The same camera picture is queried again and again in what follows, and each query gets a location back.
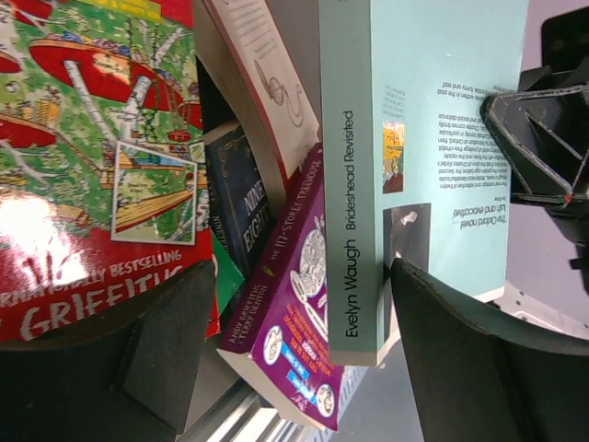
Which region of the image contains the aluminium mounting rail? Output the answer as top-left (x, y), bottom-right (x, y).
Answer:
top-left (177, 380), bottom-right (320, 442)

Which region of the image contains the green treehouse book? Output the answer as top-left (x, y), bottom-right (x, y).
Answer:
top-left (213, 250), bottom-right (244, 315)

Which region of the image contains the purple 117-Storey Treehouse book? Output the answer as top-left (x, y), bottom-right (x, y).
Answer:
top-left (217, 145), bottom-right (345, 430)

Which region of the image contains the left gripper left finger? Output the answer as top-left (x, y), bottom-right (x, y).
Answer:
top-left (1, 261), bottom-right (214, 441)

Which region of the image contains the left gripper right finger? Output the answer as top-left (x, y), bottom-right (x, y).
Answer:
top-left (389, 258), bottom-right (588, 441)

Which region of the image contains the cream red-edged book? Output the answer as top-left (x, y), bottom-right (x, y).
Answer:
top-left (192, 1), bottom-right (319, 214)

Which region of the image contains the red 13-Storey Treehouse book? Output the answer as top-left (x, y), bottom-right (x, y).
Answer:
top-left (1, 1), bottom-right (213, 342)

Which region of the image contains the slotted cable duct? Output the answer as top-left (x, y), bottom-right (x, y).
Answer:
top-left (340, 366), bottom-right (368, 409)

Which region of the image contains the dark blue Nineteen Eighty-Four book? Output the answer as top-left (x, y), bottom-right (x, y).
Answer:
top-left (204, 121), bottom-right (274, 278)

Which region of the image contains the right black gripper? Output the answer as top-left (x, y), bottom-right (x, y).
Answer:
top-left (480, 6), bottom-right (588, 288)

